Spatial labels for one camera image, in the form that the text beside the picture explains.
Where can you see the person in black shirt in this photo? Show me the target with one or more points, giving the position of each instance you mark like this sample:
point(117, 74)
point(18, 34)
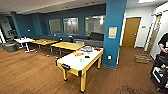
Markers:
point(164, 41)

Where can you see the rectangular wooden table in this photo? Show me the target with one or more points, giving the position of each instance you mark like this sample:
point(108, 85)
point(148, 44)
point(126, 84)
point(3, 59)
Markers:
point(43, 41)
point(66, 45)

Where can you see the grey bin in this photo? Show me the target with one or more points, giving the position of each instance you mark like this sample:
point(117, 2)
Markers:
point(9, 46)

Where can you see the cardboard box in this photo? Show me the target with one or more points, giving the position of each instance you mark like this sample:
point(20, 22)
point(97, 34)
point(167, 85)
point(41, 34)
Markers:
point(141, 59)

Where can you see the dark grey sofa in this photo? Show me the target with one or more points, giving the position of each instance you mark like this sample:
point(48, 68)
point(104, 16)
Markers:
point(95, 38)

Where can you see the white round table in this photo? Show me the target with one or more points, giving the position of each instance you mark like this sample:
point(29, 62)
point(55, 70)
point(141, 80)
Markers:
point(23, 40)

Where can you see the yellow pillar sign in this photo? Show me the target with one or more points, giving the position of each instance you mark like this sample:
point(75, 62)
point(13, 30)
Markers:
point(112, 32)

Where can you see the brown wooden door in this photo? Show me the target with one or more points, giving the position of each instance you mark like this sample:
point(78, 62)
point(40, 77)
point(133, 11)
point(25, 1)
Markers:
point(131, 32)

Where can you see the interior glass window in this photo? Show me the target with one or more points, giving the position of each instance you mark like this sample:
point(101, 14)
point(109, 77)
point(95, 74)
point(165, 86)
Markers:
point(55, 26)
point(71, 26)
point(95, 25)

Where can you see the rectangular ceiling light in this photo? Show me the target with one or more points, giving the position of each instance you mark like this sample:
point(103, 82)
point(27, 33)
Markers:
point(146, 1)

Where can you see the white pillar outlet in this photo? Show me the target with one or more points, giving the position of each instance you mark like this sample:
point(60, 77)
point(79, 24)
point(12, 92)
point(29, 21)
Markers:
point(109, 57)

